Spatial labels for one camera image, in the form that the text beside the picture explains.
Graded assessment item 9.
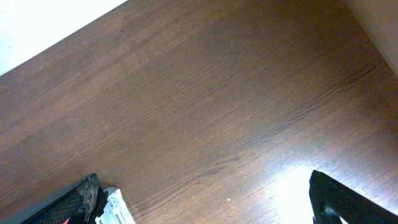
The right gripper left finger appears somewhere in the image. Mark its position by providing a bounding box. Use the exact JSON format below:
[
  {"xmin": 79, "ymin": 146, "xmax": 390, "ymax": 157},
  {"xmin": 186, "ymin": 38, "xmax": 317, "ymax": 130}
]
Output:
[{"xmin": 1, "ymin": 174, "xmax": 108, "ymax": 224}]

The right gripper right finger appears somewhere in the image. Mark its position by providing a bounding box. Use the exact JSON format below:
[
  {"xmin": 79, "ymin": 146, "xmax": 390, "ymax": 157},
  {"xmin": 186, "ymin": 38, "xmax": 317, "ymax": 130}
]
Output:
[{"xmin": 309, "ymin": 170, "xmax": 397, "ymax": 224}]

